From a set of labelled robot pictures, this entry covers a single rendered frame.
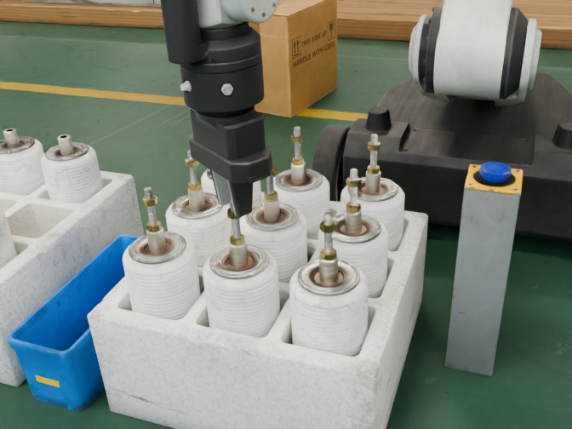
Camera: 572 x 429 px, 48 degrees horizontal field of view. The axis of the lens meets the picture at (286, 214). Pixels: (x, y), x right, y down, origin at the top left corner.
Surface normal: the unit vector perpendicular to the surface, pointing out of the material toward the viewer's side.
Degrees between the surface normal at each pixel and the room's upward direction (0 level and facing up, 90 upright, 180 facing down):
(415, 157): 46
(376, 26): 90
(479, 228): 90
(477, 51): 73
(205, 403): 90
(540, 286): 0
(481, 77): 102
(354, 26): 90
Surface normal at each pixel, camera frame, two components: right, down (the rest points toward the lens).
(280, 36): -0.54, 0.43
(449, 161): -0.27, -0.25
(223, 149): -0.80, 0.33
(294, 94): 0.85, 0.23
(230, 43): 0.27, -0.29
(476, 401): -0.04, -0.87
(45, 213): -0.34, 0.48
